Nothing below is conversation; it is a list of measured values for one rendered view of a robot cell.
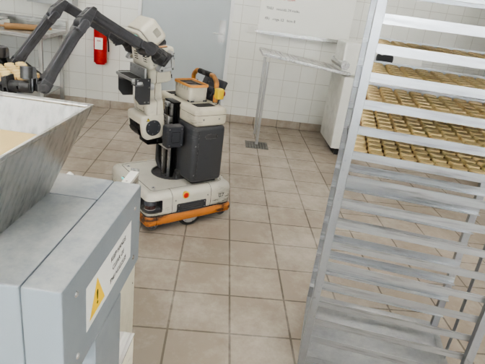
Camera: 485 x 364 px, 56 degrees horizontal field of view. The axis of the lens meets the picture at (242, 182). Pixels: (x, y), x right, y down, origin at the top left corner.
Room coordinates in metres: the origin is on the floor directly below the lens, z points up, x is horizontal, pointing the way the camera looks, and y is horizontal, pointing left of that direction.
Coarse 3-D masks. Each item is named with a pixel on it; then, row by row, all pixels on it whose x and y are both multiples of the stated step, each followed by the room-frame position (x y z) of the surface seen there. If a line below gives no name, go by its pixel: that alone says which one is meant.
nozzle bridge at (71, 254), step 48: (96, 192) 0.69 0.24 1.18; (0, 240) 0.51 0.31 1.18; (48, 240) 0.52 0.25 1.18; (96, 240) 0.54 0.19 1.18; (0, 288) 0.42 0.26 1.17; (48, 288) 0.43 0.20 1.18; (96, 288) 0.53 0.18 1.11; (0, 336) 0.42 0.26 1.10; (48, 336) 0.42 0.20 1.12; (96, 336) 0.53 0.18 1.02
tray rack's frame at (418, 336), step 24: (480, 264) 1.61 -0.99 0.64; (336, 312) 1.84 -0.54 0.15; (384, 312) 1.89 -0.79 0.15; (336, 336) 1.67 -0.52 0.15; (360, 336) 1.69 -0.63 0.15; (408, 336) 1.73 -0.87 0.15; (432, 336) 1.76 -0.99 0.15; (480, 336) 1.39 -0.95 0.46; (312, 360) 1.49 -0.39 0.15; (336, 360) 1.51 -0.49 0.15; (360, 360) 1.53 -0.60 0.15; (384, 360) 1.55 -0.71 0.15; (432, 360) 1.59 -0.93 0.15
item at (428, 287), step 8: (328, 264) 1.52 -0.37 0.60; (336, 264) 1.51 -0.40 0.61; (352, 272) 1.50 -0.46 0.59; (360, 272) 1.50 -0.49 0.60; (368, 272) 1.49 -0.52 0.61; (376, 272) 1.49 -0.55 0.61; (384, 280) 1.48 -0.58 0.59; (392, 280) 1.48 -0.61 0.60; (400, 280) 1.47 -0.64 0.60; (408, 280) 1.47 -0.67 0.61; (424, 288) 1.46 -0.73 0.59; (432, 288) 1.45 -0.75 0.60; (440, 288) 1.45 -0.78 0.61; (448, 288) 1.44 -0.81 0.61; (456, 296) 1.44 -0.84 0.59; (464, 296) 1.43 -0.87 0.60; (472, 296) 1.43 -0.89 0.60; (480, 296) 1.42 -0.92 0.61
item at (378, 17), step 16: (384, 0) 1.49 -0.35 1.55; (368, 48) 1.49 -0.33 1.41; (368, 64) 1.49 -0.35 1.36; (368, 80) 1.49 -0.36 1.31; (352, 112) 1.51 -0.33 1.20; (352, 128) 1.49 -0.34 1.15; (352, 144) 1.49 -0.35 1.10; (336, 192) 1.49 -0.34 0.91; (336, 208) 1.49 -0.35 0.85; (336, 224) 1.49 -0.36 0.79; (320, 256) 1.50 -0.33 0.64; (320, 272) 1.49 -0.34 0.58; (320, 288) 1.49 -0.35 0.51; (304, 336) 1.49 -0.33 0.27; (304, 352) 1.49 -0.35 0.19
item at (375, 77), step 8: (376, 80) 1.51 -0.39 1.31; (384, 80) 1.51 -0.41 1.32; (392, 80) 1.51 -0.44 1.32; (400, 80) 1.50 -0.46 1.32; (408, 80) 1.50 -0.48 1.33; (416, 80) 1.49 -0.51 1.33; (424, 80) 1.49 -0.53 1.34; (416, 88) 1.49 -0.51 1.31; (424, 88) 1.49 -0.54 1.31; (432, 88) 1.48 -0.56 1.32; (440, 88) 1.48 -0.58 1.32; (448, 88) 1.48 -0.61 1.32; (456, 88) 1.47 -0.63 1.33; (464, 88) 1.47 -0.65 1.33; (472, 88) 1.47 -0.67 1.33; (464, 96) 1.47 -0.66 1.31; (472, 96) 1.46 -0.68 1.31; (480, 96) 1.46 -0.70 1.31
